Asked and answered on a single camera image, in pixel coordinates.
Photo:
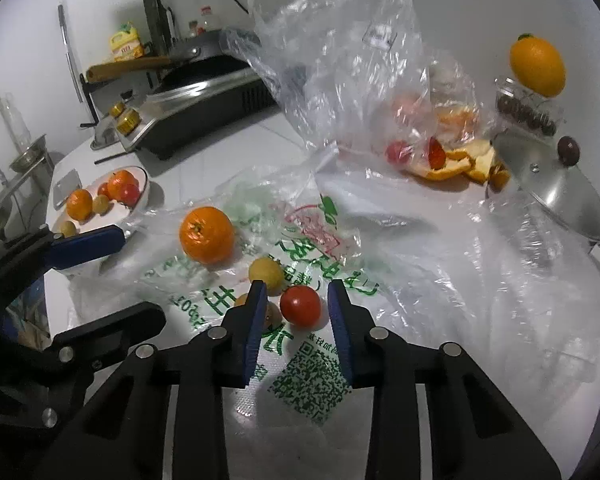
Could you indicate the white round plate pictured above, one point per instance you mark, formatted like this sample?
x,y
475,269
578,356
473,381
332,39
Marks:
x,y
141,182

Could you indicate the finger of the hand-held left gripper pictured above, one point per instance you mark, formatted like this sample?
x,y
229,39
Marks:
x,y
120,327
87,247

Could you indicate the red cherry tomato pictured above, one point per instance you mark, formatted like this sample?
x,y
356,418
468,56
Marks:
x,y
397,152
435,152
102,189
301,304
130,196

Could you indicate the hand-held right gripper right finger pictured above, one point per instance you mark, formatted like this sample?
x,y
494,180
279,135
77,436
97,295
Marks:
x,y
341,330

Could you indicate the steel sink with faucet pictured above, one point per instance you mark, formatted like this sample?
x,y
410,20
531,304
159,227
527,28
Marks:
x,y
0,210

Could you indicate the tan longan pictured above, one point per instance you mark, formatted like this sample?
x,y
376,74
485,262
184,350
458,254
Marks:
x,y
69,228
101,203
240,301
266,271
273,314

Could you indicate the clear plastic bag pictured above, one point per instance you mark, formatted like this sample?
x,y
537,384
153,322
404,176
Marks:
x,y
330,60

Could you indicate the yellow detergent bottle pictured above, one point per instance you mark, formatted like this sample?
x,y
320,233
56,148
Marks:
x,y
127,47

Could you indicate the clear plastic bottle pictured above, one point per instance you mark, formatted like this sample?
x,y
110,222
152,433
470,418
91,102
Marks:
x,y
15,120

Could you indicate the orange peel pile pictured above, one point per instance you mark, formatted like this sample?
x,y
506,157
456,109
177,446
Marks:
x,y
450,172

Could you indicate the clear box of dark fruits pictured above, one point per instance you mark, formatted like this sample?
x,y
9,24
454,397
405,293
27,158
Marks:
x,y
525,110

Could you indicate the black metal rack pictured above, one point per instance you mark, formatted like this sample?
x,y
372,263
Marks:
x,y
89,105

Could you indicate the green printed plastic bag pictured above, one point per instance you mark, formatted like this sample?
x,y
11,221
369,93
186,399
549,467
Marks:
x,y
430,285

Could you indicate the red cap clear bottle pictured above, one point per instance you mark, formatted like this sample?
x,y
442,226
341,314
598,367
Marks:
x,y
209,20

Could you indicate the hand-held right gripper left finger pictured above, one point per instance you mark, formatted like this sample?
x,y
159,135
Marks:
x,y
255,330

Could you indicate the orange mandarin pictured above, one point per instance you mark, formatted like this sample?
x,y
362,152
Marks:
x,y
121,181
79,204
206,235

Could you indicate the grey metal wall pipe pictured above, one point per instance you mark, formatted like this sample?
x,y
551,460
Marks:
x,y
67,50

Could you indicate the black chopstick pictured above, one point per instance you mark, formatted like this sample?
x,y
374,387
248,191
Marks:
x,y
110,158

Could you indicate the pink round fruit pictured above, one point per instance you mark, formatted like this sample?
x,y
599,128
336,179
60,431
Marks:
x,y
410,105

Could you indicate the gold cooker knob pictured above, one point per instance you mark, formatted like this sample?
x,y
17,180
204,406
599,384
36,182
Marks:
x,y
116,108
127,121

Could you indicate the dark vertical pipe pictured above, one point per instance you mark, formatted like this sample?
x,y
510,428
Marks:
x,y
152,5

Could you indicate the steel bowl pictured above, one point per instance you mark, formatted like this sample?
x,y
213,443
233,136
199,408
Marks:
x,y
27,157

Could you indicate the steel induction cooker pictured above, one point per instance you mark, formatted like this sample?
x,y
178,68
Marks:
x,y
200,110

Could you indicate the pot lid with brown knob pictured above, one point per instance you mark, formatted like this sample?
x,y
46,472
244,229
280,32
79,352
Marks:
x,y
545,185

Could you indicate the smartphone in clear case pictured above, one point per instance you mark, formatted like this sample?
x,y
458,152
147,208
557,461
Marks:
x,y
66,190

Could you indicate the large yellow citrus fruit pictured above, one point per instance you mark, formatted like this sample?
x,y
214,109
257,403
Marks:
x,y
537,65

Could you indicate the cooking oil bottle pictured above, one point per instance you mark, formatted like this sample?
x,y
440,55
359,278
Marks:
x,y
193,30

